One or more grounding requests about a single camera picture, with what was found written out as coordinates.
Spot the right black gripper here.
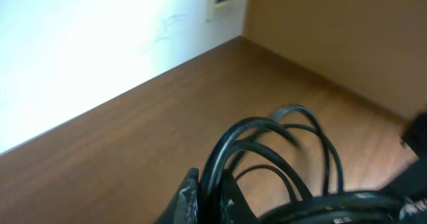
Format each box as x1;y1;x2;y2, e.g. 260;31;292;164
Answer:
382;112;426;224

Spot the white wall thermostat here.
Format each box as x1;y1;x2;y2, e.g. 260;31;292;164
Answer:
207;0;233;21

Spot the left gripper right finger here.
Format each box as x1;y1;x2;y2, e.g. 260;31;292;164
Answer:
220;171;258;224

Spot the black usb cable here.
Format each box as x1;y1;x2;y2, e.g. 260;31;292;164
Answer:
198;104;404;224

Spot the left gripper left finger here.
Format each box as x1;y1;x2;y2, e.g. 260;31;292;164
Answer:
154;167;199;224

